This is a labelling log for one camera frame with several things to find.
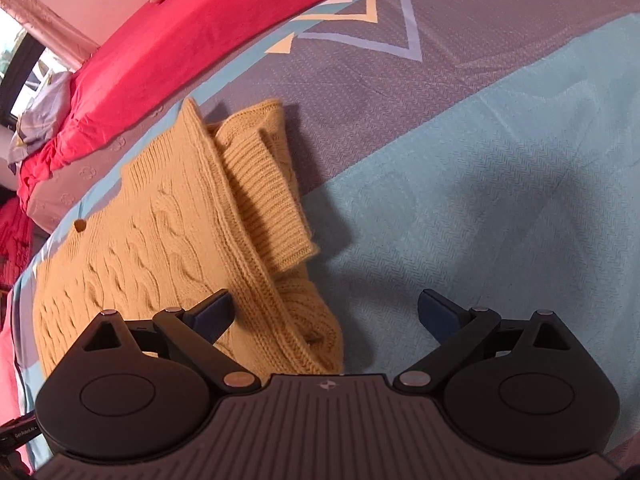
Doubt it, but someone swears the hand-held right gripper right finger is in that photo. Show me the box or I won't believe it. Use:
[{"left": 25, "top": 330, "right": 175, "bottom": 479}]
[{"left": 394, "top": 290, "right": 573, "bottom": 392}]

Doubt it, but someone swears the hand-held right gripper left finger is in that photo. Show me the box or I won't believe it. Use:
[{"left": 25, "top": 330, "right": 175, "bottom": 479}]
[{"left": 80, "top": 289, "right": 262, "bottom": 392}]

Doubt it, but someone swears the yellow cable-knit cardigan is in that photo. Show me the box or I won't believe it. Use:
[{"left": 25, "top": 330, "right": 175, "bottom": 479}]
[{"left": 32, "top": 97, "right": 346, "bottom": 391}]

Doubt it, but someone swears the pink bed cover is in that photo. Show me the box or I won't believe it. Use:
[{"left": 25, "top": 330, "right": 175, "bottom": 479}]
[{"left": 0, "top": 285, "right": 33, "bottom": 466}]

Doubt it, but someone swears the blue grey patterned bed sheet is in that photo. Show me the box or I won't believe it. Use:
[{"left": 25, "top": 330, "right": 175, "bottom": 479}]
[{"left": 10, "top": 0, "right": 640, "bottom": 471}]

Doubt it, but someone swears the grey embossed quilt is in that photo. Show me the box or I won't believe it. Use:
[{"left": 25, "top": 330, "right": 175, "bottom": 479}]
[{"left": 25, "top": 95, "right": 186, "bottom": 235}]

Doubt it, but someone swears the stack of red folded cloths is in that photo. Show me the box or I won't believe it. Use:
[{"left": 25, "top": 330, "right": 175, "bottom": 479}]
[{"left": 0, "top": 196, "right": 38, "bottom": 288}]

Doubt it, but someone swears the light blue crumpled cloth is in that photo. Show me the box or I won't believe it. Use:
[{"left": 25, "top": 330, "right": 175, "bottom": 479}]
[{"left": 7, "top": 71, "right": 76, "bottom": 171}]

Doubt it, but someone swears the red blanket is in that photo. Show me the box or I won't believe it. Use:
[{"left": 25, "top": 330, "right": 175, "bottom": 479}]
[{"left": 17, "top": 0, "right": 416, "bottom": 196}]

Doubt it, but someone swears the window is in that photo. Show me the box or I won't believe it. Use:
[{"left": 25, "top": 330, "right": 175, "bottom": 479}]
[{"left": 0, "top": 7, "right": 47, "bottom": 127}]

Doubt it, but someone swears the pink curtain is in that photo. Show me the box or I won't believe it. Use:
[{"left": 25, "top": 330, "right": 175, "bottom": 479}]
[{"left": 0, "top": 0, "right": 101, "bottom": 70}]

